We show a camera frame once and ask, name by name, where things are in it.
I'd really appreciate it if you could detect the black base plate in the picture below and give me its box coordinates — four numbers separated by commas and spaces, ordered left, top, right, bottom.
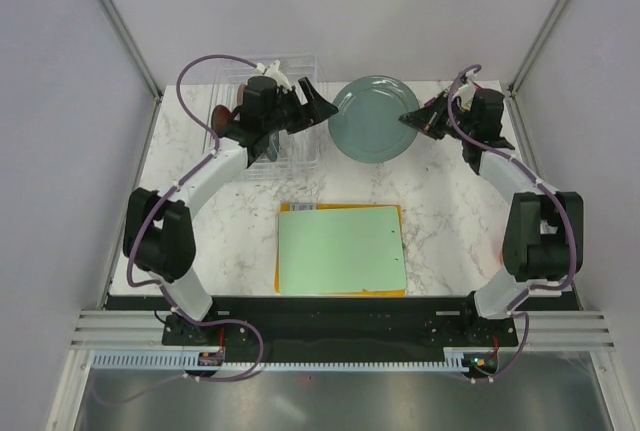
104, 293, 584, 365

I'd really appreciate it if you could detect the grey-green plate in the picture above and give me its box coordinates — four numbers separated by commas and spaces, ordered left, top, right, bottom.
328, 75, 420, 164

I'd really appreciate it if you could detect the aluminium front rail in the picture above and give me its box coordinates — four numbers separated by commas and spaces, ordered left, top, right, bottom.
71, 311, 614, 351

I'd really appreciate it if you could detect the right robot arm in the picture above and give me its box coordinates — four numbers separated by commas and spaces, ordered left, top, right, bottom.
399, 86, 584, 345

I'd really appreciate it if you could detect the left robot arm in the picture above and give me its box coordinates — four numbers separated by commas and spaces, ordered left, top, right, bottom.
123, 74, 338, 344

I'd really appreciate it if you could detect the red and teal plate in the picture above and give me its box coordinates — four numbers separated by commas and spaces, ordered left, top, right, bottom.
236, 83, 247, 106

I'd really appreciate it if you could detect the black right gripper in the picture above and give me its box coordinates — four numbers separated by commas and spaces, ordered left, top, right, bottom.
401, 91, 476, 142

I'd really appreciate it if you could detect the aluminium frame post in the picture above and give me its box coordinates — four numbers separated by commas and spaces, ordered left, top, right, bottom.
96, 0, 163, 104
507, 0, 572, 98

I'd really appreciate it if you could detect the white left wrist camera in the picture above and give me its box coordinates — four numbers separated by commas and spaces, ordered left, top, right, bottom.
255, 59, 295, 93

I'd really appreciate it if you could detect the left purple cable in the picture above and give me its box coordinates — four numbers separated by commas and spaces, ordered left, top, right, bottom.
92, 52, 266, 406

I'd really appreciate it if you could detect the small dark red plate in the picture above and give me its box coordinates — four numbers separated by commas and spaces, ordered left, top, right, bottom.
210, 104, 231, 136

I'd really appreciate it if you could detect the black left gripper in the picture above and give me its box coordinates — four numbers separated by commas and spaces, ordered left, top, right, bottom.
263, 78, 337, 135

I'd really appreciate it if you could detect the purple cable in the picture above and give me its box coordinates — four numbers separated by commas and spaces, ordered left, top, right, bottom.
92, 52, 266, 406
447, 64, 581, 385

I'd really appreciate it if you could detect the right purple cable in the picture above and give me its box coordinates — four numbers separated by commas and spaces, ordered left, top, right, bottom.
447, 64, 581, 385

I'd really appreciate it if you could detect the white wire dish rack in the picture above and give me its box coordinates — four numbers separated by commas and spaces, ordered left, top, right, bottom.
210, 53, 326, 181

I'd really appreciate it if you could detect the light green cutting board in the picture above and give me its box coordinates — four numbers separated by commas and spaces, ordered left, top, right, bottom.
277, 205, 407, 296

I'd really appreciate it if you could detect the left aluminium frame post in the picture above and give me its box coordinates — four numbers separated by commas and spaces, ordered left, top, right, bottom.
96, 0, 163, 104

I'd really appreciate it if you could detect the white cable duct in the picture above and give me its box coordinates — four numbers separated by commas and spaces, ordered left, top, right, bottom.
91, 350, 498, 373

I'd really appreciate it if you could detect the right aluminium frame post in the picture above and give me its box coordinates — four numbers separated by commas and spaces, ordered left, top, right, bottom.
507, 0, 572, 98

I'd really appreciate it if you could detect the dark teal flowered plate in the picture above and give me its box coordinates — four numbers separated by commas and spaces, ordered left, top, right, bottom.
265, 132, 280, 162

